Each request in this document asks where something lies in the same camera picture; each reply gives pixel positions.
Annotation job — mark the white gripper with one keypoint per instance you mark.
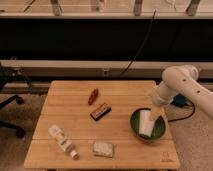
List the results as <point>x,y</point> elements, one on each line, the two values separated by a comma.
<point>156,107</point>

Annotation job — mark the black office chair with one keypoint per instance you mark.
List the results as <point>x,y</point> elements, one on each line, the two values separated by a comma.
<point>20,132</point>

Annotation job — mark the wooden folding table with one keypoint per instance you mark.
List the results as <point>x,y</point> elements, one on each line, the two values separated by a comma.
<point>66,105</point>

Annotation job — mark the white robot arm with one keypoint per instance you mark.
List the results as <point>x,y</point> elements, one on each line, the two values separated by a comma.
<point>181,80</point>

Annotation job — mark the dark chocolate bar packet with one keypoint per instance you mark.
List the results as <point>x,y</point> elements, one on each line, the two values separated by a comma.
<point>99,112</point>

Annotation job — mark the small brown oblong object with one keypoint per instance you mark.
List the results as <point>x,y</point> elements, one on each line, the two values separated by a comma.
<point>93,96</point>

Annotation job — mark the blue floor device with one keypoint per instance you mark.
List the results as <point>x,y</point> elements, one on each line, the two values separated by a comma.
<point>179,101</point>

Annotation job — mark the white ceramic cup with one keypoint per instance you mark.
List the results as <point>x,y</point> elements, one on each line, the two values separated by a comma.
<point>145,124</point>

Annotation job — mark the white rectangular sponge block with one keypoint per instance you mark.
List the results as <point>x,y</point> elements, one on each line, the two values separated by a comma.
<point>103,149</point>

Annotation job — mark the white tube bottle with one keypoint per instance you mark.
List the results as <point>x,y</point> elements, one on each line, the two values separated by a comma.
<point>65,144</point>

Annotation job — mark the green ceramic bowl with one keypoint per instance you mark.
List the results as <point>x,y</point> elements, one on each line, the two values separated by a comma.
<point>158,129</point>

